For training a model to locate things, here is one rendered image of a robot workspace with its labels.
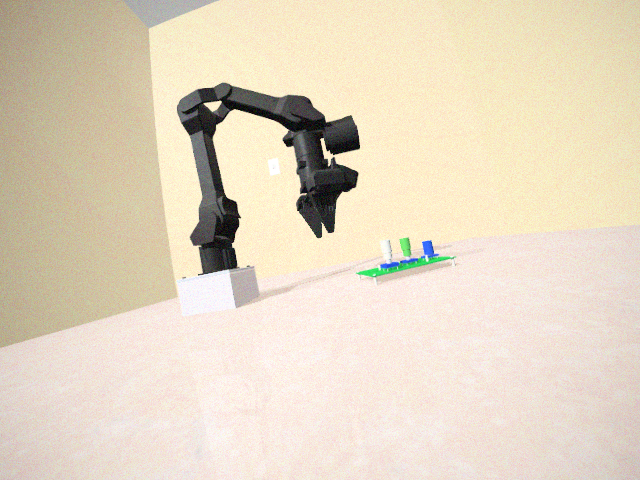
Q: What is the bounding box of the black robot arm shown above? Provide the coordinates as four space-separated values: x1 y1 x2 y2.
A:
177 82 360 276

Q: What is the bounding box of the green circuit board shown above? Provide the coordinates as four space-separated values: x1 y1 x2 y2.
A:
356 237 457 286

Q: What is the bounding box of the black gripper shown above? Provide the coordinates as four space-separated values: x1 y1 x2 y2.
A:
296 153 348 238

